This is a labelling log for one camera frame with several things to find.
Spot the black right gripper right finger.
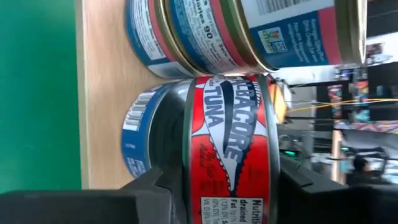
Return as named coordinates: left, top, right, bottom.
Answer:
left=278, top=155, right=398, bottom=224

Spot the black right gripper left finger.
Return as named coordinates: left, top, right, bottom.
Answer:
left=0, top=166, right=175, bottom=224

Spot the red albacore tuna can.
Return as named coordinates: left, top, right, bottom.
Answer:
left=182, top=73, right=280, bottom=224

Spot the pink blue label tuna can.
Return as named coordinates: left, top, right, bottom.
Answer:
left=124, top=0, right=200, bottom=78
left=155, top=0, right=271, bottom=77
left=222, top=0, right=368, bottom=73

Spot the wooden shelf with black legs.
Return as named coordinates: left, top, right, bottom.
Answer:
left=74, top=0, right=200, bottom=190

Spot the person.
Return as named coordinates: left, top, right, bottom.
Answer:
left=346, top=155, right=389, bottom=187

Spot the green table mat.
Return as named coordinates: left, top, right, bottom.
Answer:
left=0, top=0, right=82, bottom=194

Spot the patterned wall tapestry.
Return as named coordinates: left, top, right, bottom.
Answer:
left=334, top=119, right=398, bottom=134

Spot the yellow extension cord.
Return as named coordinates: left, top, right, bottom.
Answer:
left=289, top=98, right=398, bottom=113

